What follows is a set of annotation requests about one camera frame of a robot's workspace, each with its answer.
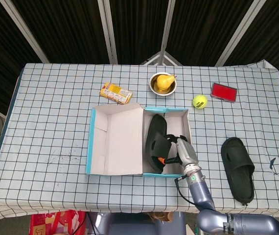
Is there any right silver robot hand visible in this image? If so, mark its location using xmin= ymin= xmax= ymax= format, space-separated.
xmin=158 ymin=133 xmax=200 ymax=169

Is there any black rubber slipper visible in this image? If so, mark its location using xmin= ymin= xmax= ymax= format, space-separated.
xmin=144 ymin=114 xmax=172 ymax=174
xmin=220 ymin=137 xmax=256 ymax=206

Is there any light blue shoe box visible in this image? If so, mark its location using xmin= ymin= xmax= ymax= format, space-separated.
xmin=85 ymin=102 xmax=192 ymax=178

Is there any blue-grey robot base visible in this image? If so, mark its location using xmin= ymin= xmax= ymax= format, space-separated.
xmin=85 ymin=211 xmax=187 ymax=235

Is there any yellow tennis ball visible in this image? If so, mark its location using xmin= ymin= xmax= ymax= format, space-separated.
xmin=192 ymin=94 xmax=208 ymax=110

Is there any small metal bowl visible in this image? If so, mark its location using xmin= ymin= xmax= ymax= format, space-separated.
xmin=149 ymin=72 xmax=177 ymax=96

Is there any brown paper bag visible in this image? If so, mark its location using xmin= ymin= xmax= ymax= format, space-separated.
xmin=146 ymin=211 xmax=174 ymax=223

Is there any red ink pad case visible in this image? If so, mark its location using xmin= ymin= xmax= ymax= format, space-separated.
xmin=210 ymin=82 xmax=238 ymax=103

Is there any metal table leg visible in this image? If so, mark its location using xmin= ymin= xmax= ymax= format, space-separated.
xmin=198 ymin=213 xmax=204 ymax=235

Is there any yellow pear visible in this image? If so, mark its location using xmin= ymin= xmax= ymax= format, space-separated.
xmin=156 ymin=74 xmax=178 ymax=91

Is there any yellow snack packet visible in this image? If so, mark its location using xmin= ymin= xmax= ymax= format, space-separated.
xmin=99 ymin=82 xmax=133 ymax=106

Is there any white triangular screen foot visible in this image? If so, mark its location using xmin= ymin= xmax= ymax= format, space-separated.
xmin=140 ymin=50 xmax=183 ymax=66

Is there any checked light blue tablecloth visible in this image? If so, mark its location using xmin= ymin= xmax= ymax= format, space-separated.
xmin=0 ymin=60 xmax=279 ymax=222

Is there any red patterned bag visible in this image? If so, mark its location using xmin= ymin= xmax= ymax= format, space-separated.
xmin=30 ymin=210 xmax=87 ymax=235

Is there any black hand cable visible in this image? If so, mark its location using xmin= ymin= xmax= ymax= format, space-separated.
xmin=174 ymin=174 xmax=205 ymax=209

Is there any white screen frame post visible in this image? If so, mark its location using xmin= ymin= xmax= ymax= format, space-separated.
xmin=97 ymin=0 xmax=118 ymax=65
xmin=159 ymin=0 xmax=177 ymax=53
xmin=0 ymin=0 xmax=50 ymax=64
xmin=214 ymin=0 xmax=267 ymax=67

